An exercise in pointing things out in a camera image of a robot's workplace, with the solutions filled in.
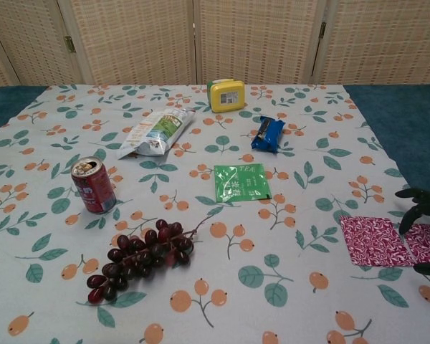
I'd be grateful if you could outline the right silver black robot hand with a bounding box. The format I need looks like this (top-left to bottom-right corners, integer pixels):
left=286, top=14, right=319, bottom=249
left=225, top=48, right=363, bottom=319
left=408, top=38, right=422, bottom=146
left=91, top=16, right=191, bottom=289
left=395, top=186, right=430, bottom=277

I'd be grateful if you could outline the magenta patterned cloth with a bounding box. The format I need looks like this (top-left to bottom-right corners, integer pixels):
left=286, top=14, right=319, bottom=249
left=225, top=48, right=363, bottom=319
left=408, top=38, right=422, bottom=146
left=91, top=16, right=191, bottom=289
left=339, top=216, right=415, bottom=268

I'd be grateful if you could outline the blue cookie pack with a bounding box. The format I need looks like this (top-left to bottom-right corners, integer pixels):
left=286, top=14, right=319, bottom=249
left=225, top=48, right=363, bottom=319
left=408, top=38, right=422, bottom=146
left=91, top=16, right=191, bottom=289
left=250, top=115, right=287, bottom=154

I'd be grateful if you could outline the green tea sachet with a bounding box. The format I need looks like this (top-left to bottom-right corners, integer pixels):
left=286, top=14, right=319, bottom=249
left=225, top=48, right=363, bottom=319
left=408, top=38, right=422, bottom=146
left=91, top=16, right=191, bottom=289
left=213, top=163, right=272, bottom=204

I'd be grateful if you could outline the yellow lidded plastic box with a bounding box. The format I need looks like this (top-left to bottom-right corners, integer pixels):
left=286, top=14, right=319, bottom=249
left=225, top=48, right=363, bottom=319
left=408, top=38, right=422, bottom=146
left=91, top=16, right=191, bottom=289
left=206, top=78, right=245, bottom=114

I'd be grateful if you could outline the floral printed tablecloth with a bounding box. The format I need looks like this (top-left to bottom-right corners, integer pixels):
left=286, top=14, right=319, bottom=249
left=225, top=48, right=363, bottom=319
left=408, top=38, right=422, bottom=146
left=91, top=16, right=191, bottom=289
left=0, top=83, right=430, bottom=344

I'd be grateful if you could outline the white green snack bag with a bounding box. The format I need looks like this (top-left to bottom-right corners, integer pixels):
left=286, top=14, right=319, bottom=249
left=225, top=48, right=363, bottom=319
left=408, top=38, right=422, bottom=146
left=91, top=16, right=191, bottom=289
left=116, top=106, right=197, bottom=161

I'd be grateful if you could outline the dark red grape bunch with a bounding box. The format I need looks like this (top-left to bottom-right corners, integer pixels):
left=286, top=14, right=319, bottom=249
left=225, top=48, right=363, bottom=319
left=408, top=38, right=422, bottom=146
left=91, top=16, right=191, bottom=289
left=86, top=214, right=211, bottom=305

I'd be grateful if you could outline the red drink can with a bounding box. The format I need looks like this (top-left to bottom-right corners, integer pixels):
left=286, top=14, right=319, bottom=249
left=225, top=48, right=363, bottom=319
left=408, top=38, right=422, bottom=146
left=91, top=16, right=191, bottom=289
left=70, top=156, right=118, bottom=215

